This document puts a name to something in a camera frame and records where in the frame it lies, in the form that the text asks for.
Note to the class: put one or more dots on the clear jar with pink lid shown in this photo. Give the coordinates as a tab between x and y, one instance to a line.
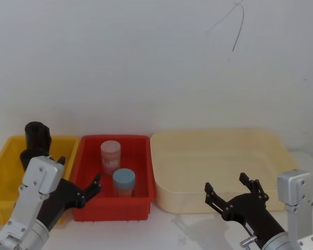
110	156

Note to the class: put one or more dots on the cream plastic tray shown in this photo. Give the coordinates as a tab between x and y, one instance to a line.
198	169

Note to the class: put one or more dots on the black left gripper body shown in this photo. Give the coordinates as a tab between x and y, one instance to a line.
57	200

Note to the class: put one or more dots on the clear jar with blue lid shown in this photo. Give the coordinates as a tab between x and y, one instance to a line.
124	179

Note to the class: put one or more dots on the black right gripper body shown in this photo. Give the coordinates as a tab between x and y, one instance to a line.
253	211

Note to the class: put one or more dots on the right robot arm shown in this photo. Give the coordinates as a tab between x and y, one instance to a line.
294	187

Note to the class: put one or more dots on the black cylindrical holder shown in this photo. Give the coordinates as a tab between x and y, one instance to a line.
36	138

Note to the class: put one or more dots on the yellow plastic bin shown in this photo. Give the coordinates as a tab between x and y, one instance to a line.
5	182

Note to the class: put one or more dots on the red plastic bin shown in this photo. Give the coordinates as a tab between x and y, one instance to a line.
112	208

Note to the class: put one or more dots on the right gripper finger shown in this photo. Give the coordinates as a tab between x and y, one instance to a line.
255	188
217	203

